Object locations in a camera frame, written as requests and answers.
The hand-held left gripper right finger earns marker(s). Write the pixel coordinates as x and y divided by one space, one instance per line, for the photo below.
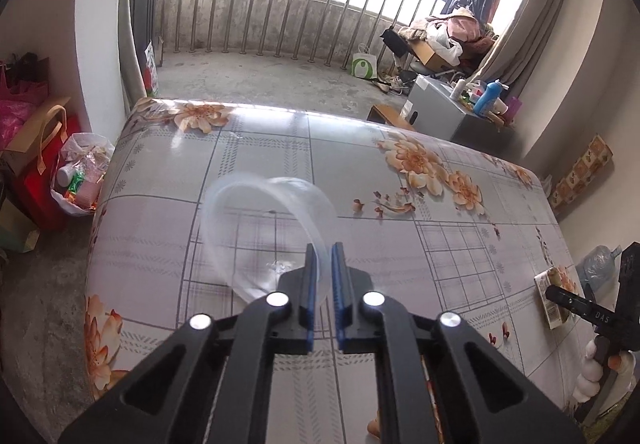
340 294

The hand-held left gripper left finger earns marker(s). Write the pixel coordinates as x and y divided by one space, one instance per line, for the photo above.
311 294

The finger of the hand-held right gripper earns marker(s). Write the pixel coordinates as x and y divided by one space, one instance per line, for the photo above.
570 300

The beige paper packet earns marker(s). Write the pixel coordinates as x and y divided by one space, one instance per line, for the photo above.
555 316

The clear plastic cup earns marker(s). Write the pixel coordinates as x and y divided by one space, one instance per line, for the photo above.
260 244

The person's right hand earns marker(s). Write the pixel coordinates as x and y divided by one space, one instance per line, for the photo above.
587 381

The large water jug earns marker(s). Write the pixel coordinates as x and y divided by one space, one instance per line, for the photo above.
597 266

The floral tablecloth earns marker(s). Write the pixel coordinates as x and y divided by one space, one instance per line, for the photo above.
400 249

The floral patterned board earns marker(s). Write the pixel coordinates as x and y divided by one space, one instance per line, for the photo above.
580 174

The wooden stool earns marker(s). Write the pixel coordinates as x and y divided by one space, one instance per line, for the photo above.
390 116

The grey cabinet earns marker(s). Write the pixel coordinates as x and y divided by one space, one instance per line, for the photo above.
440 114

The blue bottle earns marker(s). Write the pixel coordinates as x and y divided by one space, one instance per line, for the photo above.
487 96

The white paper bag green logo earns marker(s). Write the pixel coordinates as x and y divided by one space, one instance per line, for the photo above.
363 65

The white bottle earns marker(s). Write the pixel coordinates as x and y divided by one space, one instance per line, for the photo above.
459 90

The cardboard box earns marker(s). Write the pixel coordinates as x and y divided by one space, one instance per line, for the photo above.
427 53

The filled white plastic bag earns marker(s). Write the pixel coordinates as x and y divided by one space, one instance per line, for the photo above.
82 174

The green and red bag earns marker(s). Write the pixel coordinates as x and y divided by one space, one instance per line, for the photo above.
151 74

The pile of clothes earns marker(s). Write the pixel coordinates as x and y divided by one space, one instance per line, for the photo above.
465 31

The red paper bag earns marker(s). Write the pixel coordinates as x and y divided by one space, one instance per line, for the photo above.
40 194

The metal balcony railing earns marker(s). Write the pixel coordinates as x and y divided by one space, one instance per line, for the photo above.
318 4

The grey curtain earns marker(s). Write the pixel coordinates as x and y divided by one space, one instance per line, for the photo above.
535 9

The pale green bag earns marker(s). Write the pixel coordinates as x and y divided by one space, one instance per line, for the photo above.
17 229

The brown paper bag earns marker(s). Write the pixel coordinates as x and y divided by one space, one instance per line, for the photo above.
30 139

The dark panel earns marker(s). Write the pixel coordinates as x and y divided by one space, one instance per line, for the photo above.
142 9

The magenta plastic bag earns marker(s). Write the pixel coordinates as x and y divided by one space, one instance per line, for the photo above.
20 96

